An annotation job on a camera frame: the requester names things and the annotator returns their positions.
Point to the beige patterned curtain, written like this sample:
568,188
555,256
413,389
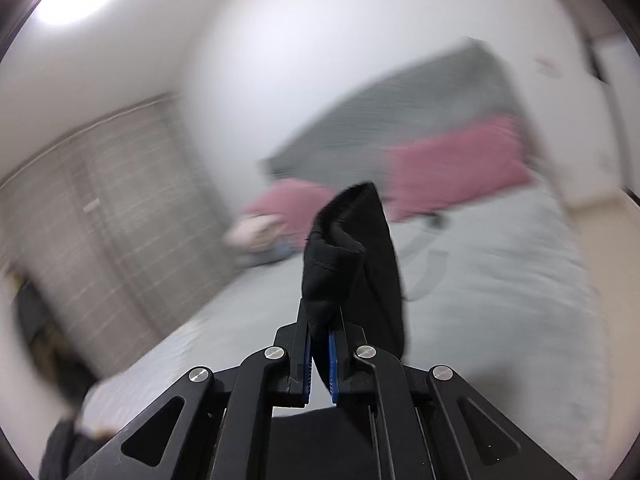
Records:
100,220

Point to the bed with grey sheet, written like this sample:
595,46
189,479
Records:
500,300

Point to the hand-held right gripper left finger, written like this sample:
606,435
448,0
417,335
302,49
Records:
306,385

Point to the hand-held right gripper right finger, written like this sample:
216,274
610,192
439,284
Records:
334,370

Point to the grey-blue folded garment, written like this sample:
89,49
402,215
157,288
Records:
280,251

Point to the black fleece garment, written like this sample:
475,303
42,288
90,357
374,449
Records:
355,260

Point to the pink pillow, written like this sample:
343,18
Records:
455,170
287,205

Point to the grey padded headboard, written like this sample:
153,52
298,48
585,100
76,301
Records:
400,110

